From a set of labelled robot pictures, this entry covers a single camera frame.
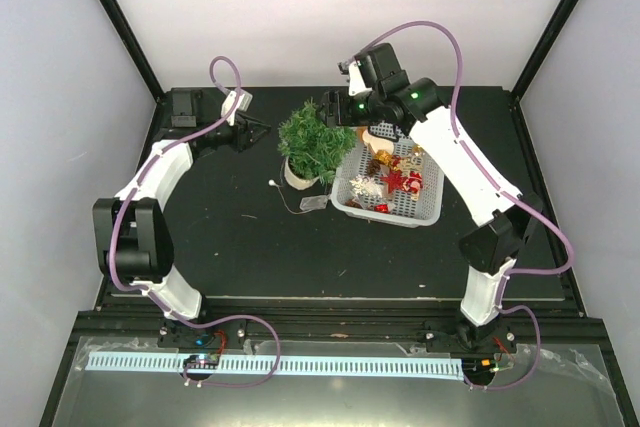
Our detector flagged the small green christmas tree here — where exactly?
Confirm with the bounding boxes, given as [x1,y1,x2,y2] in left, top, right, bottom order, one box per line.
[278,98,357,190]

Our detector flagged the clear string light wire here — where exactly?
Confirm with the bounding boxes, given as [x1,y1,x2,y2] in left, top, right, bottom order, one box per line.
[267,177,332,217]

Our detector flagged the white plastic basket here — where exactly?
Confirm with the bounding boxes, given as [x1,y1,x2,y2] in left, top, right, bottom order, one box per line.
[330,123,444,228]

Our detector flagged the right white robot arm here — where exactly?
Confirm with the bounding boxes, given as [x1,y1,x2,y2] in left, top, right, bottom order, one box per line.
[317,43,542,350]

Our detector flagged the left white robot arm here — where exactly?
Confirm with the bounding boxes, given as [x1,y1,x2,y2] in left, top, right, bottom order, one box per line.
[92,88,270,346]

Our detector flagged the white mushroom ornament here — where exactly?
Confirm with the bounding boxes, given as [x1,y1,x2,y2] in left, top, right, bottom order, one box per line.
[356,127,394,155]

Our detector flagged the gold bell ornament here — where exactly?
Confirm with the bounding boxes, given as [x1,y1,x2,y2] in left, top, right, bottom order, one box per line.
[374,150,397,170]

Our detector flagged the brown pine cone ornament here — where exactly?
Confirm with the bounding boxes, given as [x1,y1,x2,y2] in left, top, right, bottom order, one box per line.
[365,159,383,177]

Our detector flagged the white snowflake ornament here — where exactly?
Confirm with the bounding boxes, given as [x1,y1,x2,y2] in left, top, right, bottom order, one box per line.
[349,175,384,198]

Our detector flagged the red star ornament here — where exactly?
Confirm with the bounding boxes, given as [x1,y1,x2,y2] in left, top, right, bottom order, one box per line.
[380,170,407,195]

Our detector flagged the clear light battery box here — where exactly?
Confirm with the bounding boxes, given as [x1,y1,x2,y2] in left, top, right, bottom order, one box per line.
[299,195,329,212]

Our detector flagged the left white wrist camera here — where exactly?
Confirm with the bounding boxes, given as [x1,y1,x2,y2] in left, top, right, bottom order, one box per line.
[220,90,253,126]

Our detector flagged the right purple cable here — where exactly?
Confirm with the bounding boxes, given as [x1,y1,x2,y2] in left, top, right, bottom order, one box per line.
[349,20,576,392]

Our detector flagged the purple cable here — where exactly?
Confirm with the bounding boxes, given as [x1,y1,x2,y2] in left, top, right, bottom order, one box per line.
[349,20,576,392]
[108,56,283,389]

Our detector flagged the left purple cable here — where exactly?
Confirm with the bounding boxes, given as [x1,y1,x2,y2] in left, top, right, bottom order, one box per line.
[108,56,283,389]

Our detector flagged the white cable duct strip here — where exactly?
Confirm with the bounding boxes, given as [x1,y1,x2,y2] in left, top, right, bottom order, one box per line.
[85,352,464,381]

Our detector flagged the black left frame post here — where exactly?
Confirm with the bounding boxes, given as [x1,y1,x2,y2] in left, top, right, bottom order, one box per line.
[98,0,164,101]

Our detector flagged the black frame post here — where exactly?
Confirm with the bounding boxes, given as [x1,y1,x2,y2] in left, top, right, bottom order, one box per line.
[98,0,164,101]
[511,0,580,102]

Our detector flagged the black right frame post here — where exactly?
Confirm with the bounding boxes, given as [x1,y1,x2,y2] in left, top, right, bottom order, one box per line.
[511,0,580,102]

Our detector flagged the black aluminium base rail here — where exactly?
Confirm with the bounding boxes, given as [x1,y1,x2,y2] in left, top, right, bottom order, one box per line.
[199,296,609,348]

